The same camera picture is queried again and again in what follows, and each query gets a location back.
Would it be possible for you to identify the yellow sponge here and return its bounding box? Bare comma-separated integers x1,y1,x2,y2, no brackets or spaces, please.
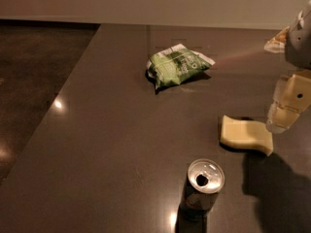
220,116,273,156

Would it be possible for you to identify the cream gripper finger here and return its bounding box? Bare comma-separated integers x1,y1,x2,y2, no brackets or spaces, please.
266,69,311,134
264,26,290,53

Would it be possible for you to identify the open dark soda can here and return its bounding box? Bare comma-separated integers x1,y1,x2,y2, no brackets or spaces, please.
180,158,225,220

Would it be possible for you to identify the green jalapeno chip bag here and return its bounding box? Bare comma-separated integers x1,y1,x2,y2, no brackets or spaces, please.
147,44,215,89

